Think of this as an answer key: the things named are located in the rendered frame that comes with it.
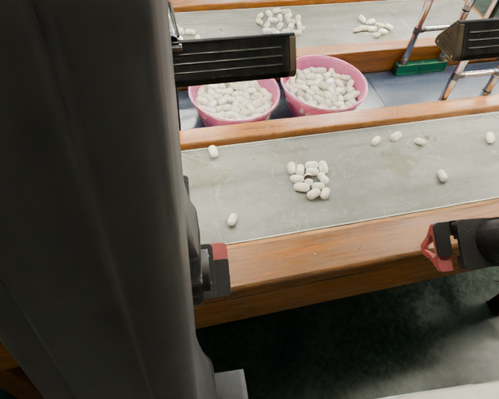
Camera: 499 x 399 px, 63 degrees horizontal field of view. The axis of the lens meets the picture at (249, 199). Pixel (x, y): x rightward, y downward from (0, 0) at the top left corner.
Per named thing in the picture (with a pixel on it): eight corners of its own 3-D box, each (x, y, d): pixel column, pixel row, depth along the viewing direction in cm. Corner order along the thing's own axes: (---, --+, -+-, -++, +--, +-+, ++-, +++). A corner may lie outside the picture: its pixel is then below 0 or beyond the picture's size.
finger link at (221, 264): (173, 250, 59) (169, 245, 50) (222, 245, 60) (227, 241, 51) (177, 298, 58) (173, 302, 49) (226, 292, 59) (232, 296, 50)
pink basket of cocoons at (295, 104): (372, 128, 127) (382, 104, 119) (291, 138, 122) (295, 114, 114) (340, 76, 142) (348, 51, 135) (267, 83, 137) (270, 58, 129)
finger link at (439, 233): (405, 228, 64) (439, 221, 55) (447, 224, 65) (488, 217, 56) (412, 272, 63) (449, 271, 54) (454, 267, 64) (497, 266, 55)
